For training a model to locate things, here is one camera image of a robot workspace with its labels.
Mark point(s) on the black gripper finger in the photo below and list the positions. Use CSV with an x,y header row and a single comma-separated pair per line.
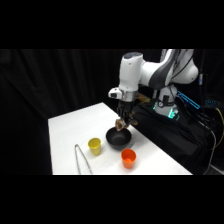
x,y
119,120
128,120

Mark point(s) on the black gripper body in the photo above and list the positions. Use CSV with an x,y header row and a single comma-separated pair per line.
x,y
125,108

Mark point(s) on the tiger plush toy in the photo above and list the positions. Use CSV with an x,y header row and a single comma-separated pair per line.
x,y
122,125

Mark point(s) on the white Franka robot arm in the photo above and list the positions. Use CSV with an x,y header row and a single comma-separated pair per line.
x,y
156,71

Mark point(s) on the black bowl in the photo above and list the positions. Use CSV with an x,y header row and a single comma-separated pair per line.
x,y
118,138

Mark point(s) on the tan wrist connector block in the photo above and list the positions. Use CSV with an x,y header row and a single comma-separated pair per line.
x,y
142,98

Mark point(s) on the yellow plastic cup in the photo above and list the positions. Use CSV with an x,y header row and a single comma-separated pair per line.
x,y
94,146

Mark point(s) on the orange plastic cup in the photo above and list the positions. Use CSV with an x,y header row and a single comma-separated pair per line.
x,y
128,159

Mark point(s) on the black cloth-covered robot stand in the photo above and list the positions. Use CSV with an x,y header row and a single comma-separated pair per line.
x,y
166,133

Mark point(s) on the metal tongs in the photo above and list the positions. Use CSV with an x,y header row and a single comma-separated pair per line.
x,y
81,158

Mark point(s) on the blue lit strip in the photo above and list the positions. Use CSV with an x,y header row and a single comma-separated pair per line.
x,y
188,99

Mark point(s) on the black curtain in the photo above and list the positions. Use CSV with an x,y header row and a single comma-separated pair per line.
x,y
33,100

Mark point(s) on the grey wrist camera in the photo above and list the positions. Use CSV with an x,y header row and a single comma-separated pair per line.
x,y
114,93

